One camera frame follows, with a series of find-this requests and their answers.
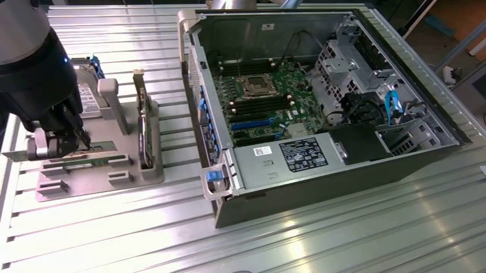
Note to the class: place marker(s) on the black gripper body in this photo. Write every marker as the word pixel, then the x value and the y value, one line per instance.
pixel 42 85

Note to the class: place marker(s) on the green RAM stick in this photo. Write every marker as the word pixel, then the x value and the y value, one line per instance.
pixel 95 161
pixel 102 145

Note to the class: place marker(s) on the black RAM slot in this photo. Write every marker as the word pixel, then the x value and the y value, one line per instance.
pixel 247 60
pixel 262 99
pixel 264 106
pixel 264 109
pixel 247 64
pixel 263 103
pixel 250 71
pixel 248 68

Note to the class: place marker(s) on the hard disk with blue carrier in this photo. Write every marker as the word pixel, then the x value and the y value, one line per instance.
pixel 90 99

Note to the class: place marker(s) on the graphics card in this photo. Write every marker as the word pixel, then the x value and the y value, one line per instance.
pixel 143 136

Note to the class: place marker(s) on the grey parts rack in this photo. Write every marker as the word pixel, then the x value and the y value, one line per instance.
pixel 126 177

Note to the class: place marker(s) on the blue case latch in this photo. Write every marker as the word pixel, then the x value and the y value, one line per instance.
pixel 212 176

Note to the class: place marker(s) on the black expansion slot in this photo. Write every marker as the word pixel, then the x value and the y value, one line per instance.
pixel 255 139
pixel 250 117

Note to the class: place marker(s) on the blue expansion slot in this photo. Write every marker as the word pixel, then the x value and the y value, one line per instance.
pixel 251 125

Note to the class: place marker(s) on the CPU socket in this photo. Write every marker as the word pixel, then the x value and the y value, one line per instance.
pixel 256 86

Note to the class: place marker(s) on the grey power supply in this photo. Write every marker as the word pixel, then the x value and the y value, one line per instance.
pixel 258 170

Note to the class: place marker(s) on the silver chipset heatsink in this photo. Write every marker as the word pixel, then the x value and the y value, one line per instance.
pixel 297 130

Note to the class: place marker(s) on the green motherboard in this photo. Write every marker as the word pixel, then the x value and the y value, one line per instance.
pixel 299 96

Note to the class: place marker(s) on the black open PC case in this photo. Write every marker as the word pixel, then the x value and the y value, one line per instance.
pixel 303 196

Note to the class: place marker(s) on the metal disk bay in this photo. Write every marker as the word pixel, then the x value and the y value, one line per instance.
pixel 342 74

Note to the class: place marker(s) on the black power supply shroud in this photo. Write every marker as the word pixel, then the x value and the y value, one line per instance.
pixel 357 145

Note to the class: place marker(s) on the white power strip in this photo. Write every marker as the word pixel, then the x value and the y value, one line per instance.
pixel 449 75

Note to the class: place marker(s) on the blue box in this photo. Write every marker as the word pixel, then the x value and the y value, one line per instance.
pixel 438 24

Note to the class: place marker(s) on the grey cabinet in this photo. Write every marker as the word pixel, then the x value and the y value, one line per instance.
pixel 470 85

